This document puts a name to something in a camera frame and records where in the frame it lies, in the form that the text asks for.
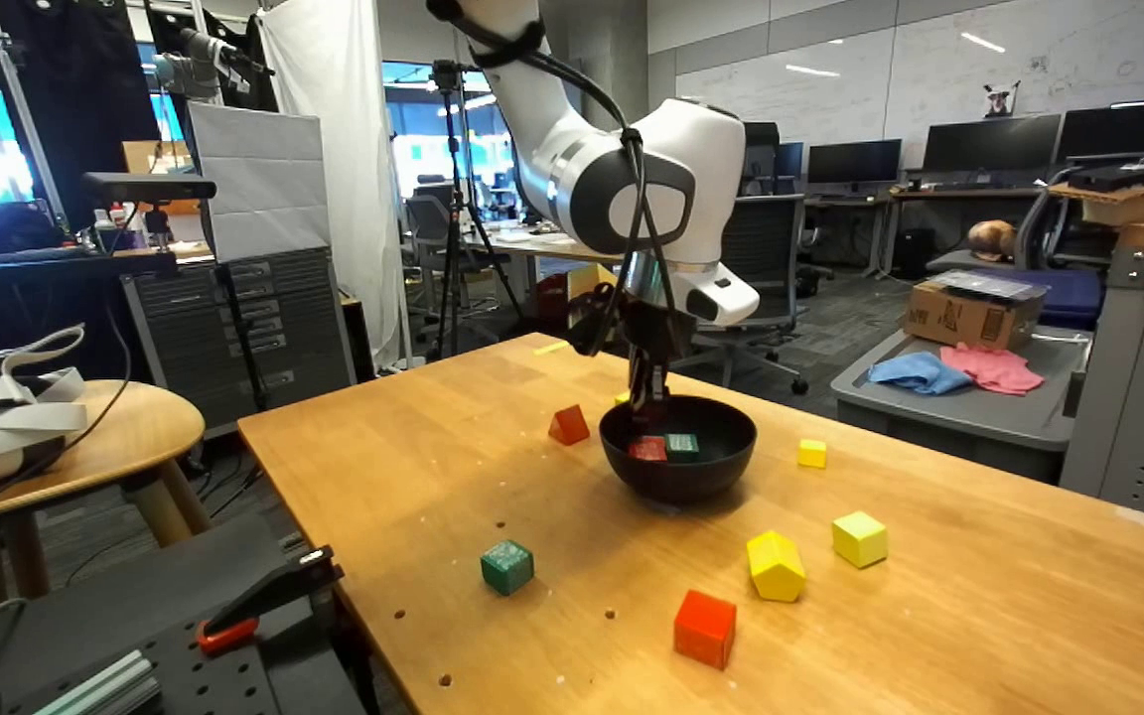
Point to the white VR headset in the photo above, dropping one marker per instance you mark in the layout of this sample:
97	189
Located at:
0	423

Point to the large yellow cube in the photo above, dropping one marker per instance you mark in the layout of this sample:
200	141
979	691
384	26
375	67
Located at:
860	541

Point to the large orange cube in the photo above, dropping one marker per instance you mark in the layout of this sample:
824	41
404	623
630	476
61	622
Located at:
705	627

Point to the gray mesh office chair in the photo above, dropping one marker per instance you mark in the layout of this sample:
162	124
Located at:
776	258

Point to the gray flat packet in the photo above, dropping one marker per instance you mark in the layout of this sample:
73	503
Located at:
989	283

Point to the gray storage bin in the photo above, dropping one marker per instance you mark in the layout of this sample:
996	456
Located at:
969	419

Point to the aluminium extrusion bar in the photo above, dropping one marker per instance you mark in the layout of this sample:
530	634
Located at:
100	681

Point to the dark gray drawer cabinet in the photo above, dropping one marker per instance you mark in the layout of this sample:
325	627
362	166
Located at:
266	319

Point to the black computer monitor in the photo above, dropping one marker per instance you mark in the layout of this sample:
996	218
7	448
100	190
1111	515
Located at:
989	144
857	161
1122	131

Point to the red house-shaped block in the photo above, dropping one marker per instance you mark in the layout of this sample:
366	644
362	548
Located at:
570	426

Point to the brown round object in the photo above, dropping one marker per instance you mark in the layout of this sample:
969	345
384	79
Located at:
989	237

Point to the blue plastic tote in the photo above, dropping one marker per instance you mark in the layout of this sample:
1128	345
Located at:
1061	296

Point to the yellow house-shaped block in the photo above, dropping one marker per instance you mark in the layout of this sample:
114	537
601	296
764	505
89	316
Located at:
776	565

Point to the small dog figure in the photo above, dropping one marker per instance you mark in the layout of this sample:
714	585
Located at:
1004	100

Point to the black office chair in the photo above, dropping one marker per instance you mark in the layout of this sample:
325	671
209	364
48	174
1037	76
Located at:
1036	222

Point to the black stereo camera bar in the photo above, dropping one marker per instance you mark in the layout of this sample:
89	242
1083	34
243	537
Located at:
149	184

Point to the light wooden desk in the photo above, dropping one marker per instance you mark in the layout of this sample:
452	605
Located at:
535	242

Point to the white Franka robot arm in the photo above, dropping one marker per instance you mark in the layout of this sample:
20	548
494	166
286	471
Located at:
675	144

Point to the pink cloth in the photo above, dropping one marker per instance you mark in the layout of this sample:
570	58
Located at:
989	365

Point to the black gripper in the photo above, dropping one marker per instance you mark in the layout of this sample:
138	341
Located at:
650	340

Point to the large red block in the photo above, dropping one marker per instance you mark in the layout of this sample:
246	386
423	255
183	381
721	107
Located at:
650	448

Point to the round wooden side table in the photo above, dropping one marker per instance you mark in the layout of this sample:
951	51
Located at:
109	429

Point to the white curtain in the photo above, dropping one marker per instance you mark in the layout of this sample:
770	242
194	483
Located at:
335	161

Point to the black bowl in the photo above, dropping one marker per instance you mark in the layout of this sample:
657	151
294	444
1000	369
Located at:
675	483

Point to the gray panel board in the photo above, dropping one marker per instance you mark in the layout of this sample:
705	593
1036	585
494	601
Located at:
256	181

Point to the blue cloth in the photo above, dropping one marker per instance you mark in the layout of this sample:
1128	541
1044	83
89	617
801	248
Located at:
919	373

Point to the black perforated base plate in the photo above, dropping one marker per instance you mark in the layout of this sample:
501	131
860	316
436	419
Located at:
109	610

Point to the brown cardboard box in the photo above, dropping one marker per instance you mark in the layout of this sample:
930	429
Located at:
969	319

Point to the black tripod stand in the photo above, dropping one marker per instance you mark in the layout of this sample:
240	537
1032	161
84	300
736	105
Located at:
452	79

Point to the small yellow cube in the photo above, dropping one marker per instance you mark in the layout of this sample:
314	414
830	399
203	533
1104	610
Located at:
811	455
623	399

